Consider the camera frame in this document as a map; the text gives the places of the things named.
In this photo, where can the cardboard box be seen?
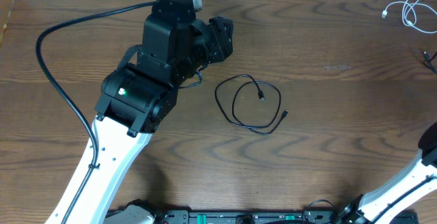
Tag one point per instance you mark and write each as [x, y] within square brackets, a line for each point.
[5, 11]

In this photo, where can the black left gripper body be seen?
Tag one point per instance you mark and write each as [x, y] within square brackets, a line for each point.
[216, 42]

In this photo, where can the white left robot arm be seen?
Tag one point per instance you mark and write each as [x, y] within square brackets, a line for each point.
[136, 97]

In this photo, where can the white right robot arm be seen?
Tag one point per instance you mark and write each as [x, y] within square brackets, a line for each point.
[413, 182]

